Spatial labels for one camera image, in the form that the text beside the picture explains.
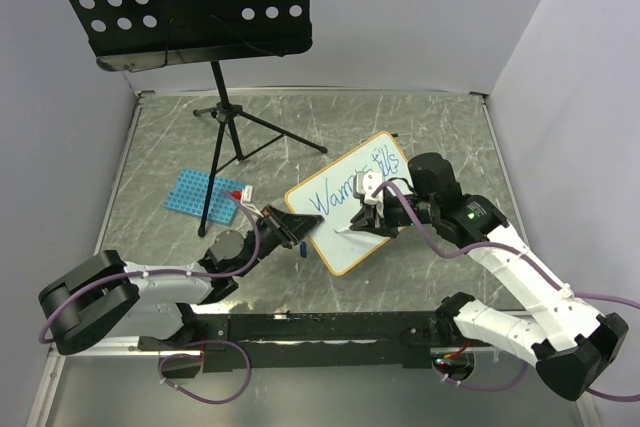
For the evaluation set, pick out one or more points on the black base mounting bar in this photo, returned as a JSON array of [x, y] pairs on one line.
[[409, 339]]

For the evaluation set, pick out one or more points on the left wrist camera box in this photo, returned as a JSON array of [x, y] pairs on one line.
[[244, 195]]

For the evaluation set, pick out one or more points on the blue studded building plate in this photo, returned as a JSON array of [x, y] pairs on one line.
[[189, 192]]

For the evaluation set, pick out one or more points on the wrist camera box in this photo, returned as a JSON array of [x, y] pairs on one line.
[[365, 185], [244, 195]]

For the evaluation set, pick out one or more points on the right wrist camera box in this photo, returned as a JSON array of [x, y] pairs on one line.
[[365, 185]]

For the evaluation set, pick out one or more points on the white blue whiteboard marker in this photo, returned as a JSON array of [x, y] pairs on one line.
[[342, 230]]

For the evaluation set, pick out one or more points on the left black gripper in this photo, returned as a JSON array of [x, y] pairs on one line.
[[293, 226]]

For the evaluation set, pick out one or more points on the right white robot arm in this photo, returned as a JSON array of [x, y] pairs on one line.
[[566, 339]]

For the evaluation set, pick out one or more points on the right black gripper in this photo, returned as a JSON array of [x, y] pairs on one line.
[[365, 220]]

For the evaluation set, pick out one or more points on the yellow framed whiteboard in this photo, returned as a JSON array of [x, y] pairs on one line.
[[329, 193]]

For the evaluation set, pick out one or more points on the black perforated music stand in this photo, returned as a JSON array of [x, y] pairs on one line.
[[141, 35]]

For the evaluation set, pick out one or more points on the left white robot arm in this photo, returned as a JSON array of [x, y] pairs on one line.
[[108, 297]]

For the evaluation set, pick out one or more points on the wire whiteboard easel stand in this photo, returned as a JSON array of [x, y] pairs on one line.
[[405, 140]]

